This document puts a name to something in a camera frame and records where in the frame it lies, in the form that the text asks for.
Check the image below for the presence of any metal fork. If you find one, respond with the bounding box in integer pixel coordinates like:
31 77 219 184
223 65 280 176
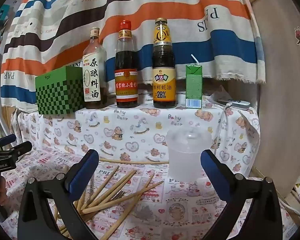
107 190 127 202

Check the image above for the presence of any striped fabric cloth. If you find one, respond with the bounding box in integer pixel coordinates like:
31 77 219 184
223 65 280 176
0 0 266 112

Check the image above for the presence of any green checkered box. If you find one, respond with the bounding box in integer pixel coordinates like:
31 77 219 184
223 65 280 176
35 66 87 115

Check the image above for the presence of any green drink carton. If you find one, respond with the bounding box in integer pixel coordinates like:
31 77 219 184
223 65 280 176
185 64 203 109

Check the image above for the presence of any translucent plastic cup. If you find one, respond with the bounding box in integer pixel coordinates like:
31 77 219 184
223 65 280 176
165 127 213 183

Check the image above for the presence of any brown wooden board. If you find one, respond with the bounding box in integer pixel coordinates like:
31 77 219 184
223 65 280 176
250 0 300 198

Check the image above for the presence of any white electronic device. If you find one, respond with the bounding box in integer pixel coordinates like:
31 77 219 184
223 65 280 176
216 99 251 110

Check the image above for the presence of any yellow-label oyster sauce bottle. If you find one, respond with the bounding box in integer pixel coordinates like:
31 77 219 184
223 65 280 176
152 18 177 109

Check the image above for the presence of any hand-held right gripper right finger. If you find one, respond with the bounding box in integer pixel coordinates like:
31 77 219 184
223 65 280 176
199 149 283 240

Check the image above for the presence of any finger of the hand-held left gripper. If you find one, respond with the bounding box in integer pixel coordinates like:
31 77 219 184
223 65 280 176
8 141 33 160
0 134 17 150

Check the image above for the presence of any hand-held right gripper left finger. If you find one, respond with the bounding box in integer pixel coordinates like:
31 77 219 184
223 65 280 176
17 149 100 240

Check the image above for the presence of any red-capped sesame oil bottle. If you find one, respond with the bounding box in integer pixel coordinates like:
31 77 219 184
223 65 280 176
114 20 140 109

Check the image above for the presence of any bear print tablecloth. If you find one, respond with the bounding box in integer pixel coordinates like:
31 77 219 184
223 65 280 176
11 100 261 178

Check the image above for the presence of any pink print tablecloth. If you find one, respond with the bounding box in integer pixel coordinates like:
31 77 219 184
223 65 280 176
0 150 298 240

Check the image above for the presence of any clear cooking wine bottle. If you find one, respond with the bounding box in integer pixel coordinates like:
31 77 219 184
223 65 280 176
82 27 108 110

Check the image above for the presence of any long wooden chopstick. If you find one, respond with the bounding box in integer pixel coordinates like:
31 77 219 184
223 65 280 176
99 158 169 165

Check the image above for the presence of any bunch of wooden chopsticks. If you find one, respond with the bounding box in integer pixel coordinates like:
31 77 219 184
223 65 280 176
52 165 164 240

